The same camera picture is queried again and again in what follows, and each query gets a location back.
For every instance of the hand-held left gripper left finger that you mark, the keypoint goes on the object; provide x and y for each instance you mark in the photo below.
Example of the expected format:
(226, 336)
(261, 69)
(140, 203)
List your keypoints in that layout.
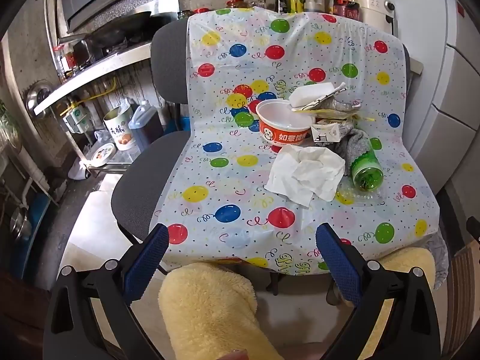
(147, 262)

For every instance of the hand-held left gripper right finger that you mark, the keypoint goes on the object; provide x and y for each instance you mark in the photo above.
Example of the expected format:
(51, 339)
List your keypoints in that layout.
(337, 262)

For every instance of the white green milk carton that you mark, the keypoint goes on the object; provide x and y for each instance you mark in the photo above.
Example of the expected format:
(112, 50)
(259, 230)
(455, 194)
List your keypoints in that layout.
(330, 131)

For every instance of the yellow clear plastic wrapper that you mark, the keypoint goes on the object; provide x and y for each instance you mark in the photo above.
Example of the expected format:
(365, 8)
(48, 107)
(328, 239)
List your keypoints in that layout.
(326, 111)

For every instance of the trash bin with grey bag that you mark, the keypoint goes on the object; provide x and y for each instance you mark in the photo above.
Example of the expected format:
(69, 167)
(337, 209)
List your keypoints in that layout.
(440, 255)

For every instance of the person's left leg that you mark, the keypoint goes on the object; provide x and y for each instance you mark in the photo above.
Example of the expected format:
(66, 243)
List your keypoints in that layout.
(206, 315)

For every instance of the black office chair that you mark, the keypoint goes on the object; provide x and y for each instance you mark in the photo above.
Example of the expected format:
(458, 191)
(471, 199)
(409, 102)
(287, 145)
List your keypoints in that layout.
(150, 180)

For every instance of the white crumpled tissue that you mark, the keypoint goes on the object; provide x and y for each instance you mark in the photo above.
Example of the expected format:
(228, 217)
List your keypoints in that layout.
(300, 176)

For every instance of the green plastic bottle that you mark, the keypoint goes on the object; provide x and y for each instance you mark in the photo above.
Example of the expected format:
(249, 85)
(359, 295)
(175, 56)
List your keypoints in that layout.
(365, 168)

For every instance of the blue plastic bin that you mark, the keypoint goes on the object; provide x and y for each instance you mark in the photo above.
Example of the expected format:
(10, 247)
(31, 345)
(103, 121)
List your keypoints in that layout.
(37, 232)

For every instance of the balloon print plastic cover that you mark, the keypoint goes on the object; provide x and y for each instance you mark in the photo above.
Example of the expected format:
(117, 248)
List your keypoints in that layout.
(232, 180)

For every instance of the grey cloth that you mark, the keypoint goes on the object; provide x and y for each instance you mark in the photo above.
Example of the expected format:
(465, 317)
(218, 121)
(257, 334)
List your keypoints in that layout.
(352, 144)

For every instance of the steel bowl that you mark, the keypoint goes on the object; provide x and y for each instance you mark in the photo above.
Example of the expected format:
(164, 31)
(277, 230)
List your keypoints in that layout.
(20, 223)

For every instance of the brown wooden furniture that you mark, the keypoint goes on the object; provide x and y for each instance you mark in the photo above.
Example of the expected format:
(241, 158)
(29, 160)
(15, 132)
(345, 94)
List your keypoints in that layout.
(465, 300)

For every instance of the plastic jug with dark liquid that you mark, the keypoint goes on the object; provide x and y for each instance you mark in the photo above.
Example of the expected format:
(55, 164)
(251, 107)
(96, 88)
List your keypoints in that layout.
(144, 127)

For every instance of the round tin can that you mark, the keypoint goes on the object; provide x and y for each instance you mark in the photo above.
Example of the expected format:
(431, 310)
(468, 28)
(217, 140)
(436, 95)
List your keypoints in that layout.
(120, 129)

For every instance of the orange paper bowl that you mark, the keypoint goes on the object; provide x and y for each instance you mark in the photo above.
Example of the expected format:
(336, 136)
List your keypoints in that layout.
(277, 135)

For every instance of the white green gas meter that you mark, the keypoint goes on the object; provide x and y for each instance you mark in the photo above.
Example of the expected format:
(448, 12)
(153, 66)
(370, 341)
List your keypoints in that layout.
(77, 118)

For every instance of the white kitchen counter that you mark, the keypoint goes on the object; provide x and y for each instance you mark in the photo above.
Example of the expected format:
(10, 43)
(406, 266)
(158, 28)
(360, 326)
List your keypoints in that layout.
(90, 73)

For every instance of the round steel strainer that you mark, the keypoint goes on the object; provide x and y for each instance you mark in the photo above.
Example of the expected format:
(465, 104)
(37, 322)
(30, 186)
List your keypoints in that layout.
(37, 95)

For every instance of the grey refrigerator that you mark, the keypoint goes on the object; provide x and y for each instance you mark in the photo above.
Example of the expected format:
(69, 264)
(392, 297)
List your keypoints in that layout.
(442, 82)

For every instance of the black wok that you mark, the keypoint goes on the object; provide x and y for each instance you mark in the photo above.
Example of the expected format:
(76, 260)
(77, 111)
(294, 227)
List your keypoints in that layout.
(116, 30)

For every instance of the dark jar with red label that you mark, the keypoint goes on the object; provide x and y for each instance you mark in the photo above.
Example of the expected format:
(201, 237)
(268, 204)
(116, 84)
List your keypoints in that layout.
(348, 11)

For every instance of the white air fryer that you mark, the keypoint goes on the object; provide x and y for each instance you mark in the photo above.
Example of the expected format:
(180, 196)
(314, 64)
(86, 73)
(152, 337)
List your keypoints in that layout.
(375, 3)

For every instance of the red lid jar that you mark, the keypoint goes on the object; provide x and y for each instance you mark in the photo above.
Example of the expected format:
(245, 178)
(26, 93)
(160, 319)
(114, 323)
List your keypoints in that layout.
(236, 3)

